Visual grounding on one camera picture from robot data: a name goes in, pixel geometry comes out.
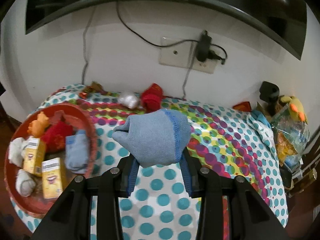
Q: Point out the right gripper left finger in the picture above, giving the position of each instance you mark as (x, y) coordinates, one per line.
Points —
(70, 215)

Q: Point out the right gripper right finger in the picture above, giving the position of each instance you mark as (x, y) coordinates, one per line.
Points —
(249, 217)

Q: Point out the yellow toothpaste box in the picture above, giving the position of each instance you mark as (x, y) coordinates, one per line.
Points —
(53, 178)
(34, 156)

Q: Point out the light blue sock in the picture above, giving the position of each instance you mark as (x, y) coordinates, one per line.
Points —
(156, 138)
(77, 152)

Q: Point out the polka dot bed sheet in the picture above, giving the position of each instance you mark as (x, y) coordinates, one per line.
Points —
(229, 142)

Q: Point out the yellow snack packet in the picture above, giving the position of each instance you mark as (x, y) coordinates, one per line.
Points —
(284, 148)

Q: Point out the red orange plush toy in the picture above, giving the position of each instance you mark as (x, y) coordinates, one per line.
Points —
(52, 131)

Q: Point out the clear plastic bag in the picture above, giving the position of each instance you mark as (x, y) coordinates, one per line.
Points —
(295, 132)

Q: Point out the yellow crochet toy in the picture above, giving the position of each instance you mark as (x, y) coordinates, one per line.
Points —
(295, 107)

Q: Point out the small white sock ball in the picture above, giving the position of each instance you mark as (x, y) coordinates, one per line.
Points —
(129, 100)

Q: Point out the brown candy wrappers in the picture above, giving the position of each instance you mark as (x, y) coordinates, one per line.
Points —
(92, 88)

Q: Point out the red knitted sock ball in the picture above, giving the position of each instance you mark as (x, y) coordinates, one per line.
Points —
(151, 98)

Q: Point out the black power adapter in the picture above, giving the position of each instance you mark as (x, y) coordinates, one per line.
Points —
(203, 47)

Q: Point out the red packet by wall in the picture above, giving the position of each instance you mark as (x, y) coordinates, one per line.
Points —
(243, 106)

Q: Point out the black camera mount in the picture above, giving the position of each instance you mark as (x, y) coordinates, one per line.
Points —
(269, 93)

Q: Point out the white wall socket plate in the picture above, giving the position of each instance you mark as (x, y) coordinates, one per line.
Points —
(180, 55)

